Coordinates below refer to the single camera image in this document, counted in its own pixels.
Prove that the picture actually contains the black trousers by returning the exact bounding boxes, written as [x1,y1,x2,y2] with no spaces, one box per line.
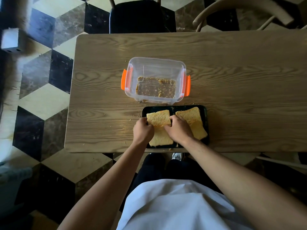
[119,153,224,212]

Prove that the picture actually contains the person's right hand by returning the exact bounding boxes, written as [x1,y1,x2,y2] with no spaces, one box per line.
[164,115,195,145]

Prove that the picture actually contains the person's right forearm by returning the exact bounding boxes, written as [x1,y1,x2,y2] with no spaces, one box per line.
[183,137,307,230]

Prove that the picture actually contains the toasted bread slice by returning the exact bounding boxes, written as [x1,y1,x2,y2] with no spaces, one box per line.
[146,110,172,127]
[148,126,174,147]
[189,122,208,141]
[175,107,203,126]

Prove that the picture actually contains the black baking tray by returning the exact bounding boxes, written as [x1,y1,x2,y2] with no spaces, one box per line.
[142,105,210,149]

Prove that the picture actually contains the person's left hand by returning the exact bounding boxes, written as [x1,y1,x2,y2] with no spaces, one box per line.
[133,117,155,145]

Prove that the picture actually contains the clear container with orange clips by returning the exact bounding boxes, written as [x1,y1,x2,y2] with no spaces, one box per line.
[121,57,191,105]

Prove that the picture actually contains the white shirt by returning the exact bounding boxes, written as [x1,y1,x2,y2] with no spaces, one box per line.
[116,179,253,230]

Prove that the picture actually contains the person's left forearm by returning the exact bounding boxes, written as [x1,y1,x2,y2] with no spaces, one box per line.
[57,141,154,230]

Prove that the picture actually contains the chair with black cushion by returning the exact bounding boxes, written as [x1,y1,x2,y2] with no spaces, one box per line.
[108,0,177,34]

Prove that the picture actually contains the white box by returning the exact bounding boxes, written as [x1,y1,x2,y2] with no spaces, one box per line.
[0,28,25,54]

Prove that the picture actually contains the bread crumbs layer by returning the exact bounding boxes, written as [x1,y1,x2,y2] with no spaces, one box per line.
[136,76,177,99]

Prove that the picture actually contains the light wooden armchair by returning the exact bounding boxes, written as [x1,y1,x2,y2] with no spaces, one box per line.
[192,0,307,33]

